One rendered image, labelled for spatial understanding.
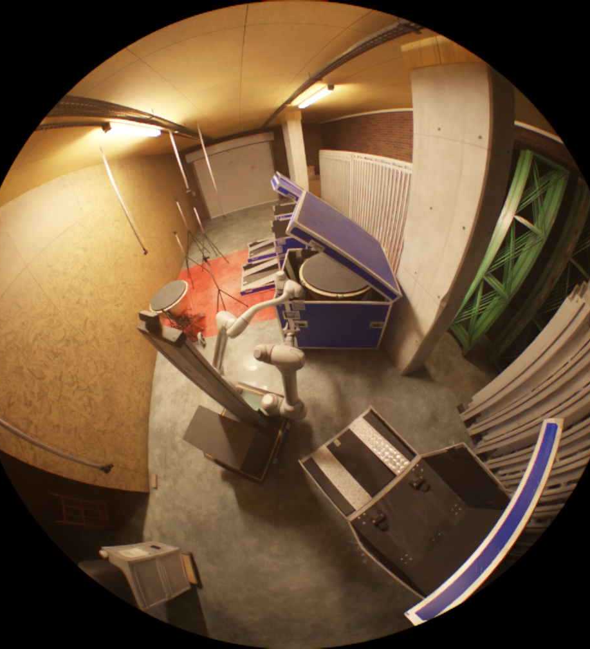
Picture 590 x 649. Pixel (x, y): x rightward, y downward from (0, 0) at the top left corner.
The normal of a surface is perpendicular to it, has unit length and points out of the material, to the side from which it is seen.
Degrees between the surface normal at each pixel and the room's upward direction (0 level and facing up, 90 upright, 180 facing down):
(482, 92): 90
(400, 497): 0
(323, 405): 0
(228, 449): 0
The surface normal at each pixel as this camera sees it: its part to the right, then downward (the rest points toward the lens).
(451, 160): -0.96, 0.26
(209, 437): -0.13, -0.64
